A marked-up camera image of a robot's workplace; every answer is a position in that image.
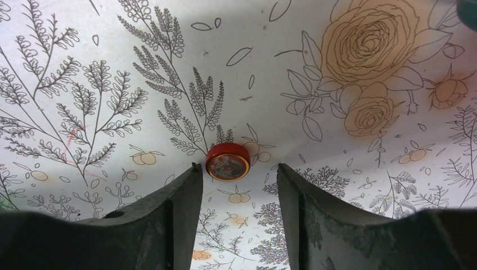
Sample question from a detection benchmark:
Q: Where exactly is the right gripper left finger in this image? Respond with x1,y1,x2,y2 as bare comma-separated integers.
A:
1,163,203,269

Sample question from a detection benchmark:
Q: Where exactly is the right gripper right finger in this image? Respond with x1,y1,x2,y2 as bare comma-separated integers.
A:
277,164,476,269

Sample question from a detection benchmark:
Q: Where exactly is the small brown coin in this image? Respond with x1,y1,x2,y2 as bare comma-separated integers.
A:
205,143,251,182

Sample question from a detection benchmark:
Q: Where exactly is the floral table mat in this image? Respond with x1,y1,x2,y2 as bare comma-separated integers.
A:
1,1,476,269

